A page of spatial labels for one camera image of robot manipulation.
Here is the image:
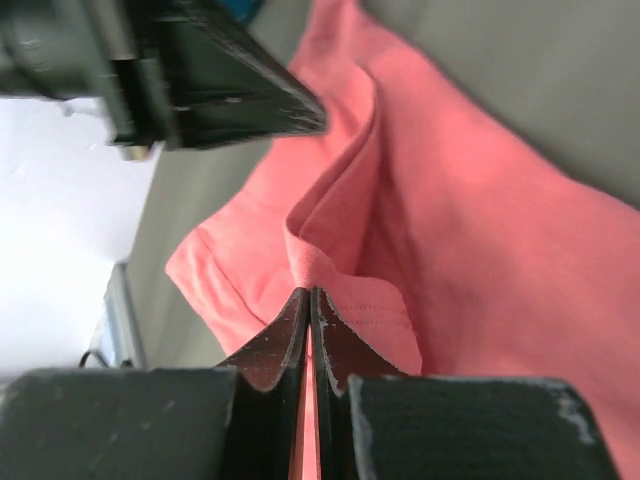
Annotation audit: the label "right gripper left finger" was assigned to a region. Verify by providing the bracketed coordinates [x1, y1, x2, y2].
[1, 288, 306, 479]

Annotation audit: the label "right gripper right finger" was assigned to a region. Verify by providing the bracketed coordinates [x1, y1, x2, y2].
[310, 288, 618, 479]

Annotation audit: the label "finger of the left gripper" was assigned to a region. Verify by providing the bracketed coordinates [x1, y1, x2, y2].
[150, 1, 328, 150]

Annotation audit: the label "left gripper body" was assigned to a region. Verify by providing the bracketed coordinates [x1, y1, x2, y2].
[1, 1, 175, 160]

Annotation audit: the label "salmon pink t-shirt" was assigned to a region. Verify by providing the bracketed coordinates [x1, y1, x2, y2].
[166, 1, 639, 479]

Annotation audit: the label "blue t-shirt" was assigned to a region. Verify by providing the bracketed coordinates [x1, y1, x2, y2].
[228, 0, 263, 24]

